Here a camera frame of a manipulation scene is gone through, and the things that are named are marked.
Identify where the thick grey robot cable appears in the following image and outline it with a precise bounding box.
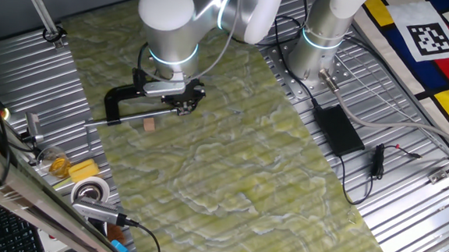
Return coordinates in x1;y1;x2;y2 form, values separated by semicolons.
313;68;449;151

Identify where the colourful board with marker tag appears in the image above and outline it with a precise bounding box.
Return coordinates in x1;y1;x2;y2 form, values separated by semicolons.
345;0;449;143

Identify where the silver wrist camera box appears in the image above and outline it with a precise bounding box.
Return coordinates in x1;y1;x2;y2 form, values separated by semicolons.
142;77;187;100

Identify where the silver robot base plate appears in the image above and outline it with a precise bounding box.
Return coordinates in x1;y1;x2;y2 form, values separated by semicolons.
256;24;356;105

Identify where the glass beaker with yellow liquid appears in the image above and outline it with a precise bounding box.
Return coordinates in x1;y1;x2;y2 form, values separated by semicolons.
35;144;74;180

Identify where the black C-clamp with steel screw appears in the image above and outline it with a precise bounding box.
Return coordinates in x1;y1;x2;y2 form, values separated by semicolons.
83;80;181;133

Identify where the light grey gripper cable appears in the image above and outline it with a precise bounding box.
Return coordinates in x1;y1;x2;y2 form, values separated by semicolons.
145;0;244;84

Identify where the thin black adapter cable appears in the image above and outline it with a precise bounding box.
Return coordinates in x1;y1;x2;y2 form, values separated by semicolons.
334;154;376;207

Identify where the slanted aluminium pole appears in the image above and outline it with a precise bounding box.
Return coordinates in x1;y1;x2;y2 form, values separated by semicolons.
11;0;69;51

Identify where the brown round object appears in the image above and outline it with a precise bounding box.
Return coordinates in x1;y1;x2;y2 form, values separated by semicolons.
106;223;128;246

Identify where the green marble pattern mat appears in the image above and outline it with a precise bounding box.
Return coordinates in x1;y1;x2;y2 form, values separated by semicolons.
47;0;418;252

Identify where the black keyboard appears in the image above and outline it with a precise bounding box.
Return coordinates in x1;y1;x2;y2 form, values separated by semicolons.
0;197;49;252

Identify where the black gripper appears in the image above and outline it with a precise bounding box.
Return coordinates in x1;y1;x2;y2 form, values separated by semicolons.
161;78;207;117

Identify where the silver handheld tool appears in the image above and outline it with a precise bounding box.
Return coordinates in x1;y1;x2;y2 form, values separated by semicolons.
70;195;131;227

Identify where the black power adapter brick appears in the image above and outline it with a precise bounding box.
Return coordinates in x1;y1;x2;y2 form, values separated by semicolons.
310;102;369;159

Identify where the black camera cable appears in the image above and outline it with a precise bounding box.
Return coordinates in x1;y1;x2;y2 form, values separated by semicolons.
122;217;164;252

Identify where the metal frame bar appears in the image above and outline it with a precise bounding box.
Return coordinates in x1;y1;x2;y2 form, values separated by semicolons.
0;131;135;252

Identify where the small wooden cube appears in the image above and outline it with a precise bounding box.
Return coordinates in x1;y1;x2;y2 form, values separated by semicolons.
142;116;157;133

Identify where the grey box with red button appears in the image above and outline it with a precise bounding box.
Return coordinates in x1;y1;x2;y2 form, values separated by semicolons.
37;228;72;252

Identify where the yellow sponge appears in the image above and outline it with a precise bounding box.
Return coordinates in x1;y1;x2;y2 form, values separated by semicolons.
66;157;101;185

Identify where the pale green stick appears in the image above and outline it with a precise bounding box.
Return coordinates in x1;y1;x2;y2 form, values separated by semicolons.
51;177;72;191

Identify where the bundled black cable with red wire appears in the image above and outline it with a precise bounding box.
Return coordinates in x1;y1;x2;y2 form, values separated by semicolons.
369;141;423;183

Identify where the small camera on black stand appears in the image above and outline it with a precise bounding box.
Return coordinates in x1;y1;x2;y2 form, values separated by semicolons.
19;112;47;145

